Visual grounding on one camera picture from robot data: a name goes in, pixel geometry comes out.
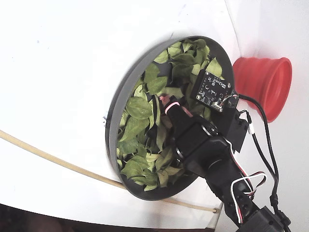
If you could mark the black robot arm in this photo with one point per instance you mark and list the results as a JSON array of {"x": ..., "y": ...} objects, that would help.
[{"x": 217, "y": 164}]

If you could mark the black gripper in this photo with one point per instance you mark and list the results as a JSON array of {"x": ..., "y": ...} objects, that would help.
[{"x": 190, "y": 131}]

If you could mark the green leaf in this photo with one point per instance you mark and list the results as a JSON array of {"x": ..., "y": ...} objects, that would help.
[
  {"x": 183, "y": 59},
  {"x": 150, "y": 72},
  {"x": 137, "y": 106},
  {"x": 157, "y": 83},
  {"x": 161, "y": 56},
  {"x": 213, "y": 67},
  {"x": 132, "y": 169},
  {"x": 134, "y": 126}
]

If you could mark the red collapsible silicone cup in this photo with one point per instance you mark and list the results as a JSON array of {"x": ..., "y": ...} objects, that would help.
[{"x": 263, "y": 79}]

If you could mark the dark grey round bowl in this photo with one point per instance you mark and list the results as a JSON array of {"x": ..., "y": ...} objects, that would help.
[{"x": 113, "y": 116}]

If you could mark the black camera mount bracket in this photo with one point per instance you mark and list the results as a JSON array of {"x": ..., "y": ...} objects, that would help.
[{"x": 237, "y": 130}]

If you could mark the beige rubber tube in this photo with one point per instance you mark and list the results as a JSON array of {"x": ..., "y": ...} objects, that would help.
[{"x": 60, "y": 161}]

